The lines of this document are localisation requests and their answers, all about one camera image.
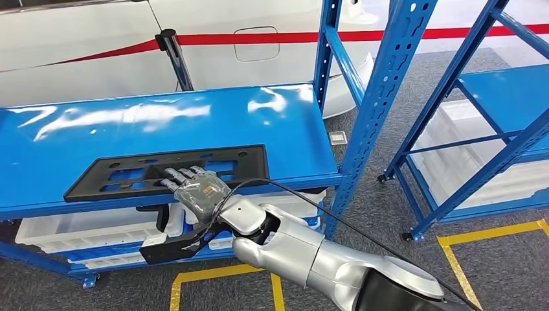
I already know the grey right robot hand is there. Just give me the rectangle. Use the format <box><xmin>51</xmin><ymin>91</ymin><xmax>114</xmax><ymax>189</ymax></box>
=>
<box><xmin>159</xmin><ymin>165</ymin><xmax>232</xmax><ymax>224</ymax></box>

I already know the black plastic frame part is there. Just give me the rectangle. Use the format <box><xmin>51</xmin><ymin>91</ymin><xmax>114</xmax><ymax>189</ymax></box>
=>
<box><xmin>63</xmin><ymin>144</ymin><xmax>270</xmax><ymax>203</ymax></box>

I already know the long black plastic part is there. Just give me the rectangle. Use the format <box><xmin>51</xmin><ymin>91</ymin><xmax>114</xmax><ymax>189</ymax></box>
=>
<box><xmin>136</xmin><ymin>203</ymin><xmax>170</xmax><ymax>233</ymax></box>

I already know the blue metal shelf rack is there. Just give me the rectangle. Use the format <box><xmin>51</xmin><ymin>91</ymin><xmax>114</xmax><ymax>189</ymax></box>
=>
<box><xmin>0</xmin><ymin>0</ymin><xmax>438</xmax><ymax>289</ymax></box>
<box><xmin>379</xmin><ymin>0</ymin><xmax>549</xmax><ymax>242</ymax></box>

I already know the yellow floor tape square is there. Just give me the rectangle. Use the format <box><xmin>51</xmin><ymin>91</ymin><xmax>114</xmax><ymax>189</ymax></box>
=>
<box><xmin>169</xmin><ymin>264</ymin><xmax>286</xmax><ymax>311</ymax></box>

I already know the red barrier belt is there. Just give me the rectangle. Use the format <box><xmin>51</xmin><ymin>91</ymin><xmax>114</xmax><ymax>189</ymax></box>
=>
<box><xmin>43</xmin><ymin>23</ymin><xmax>549</xmax><ymax>67</ymax></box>

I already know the white car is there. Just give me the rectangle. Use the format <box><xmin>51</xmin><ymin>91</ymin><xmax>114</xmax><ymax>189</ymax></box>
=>
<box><xmin>0</xmin><ymin>0</ymin><xmax>378</xmax><ymax>119</ymax></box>

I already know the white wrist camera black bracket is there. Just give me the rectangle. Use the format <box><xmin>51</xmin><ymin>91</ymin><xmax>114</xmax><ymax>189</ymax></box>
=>
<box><xmin>139</xmin><ymin>223</ymin><xmax>234</xmax><ymax>266</ymax></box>

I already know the black stanchion post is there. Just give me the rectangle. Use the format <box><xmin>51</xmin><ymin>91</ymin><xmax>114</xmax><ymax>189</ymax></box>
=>
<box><xmin>155</xmin><ymin>29</ymin><xmax>195</xmax><ymax>92</ymax></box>

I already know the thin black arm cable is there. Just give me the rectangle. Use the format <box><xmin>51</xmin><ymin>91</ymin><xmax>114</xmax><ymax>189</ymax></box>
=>
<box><xmin>212</xmin><ymin>178</ymin><xmax>484</xmax><ymax>311</ymax></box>

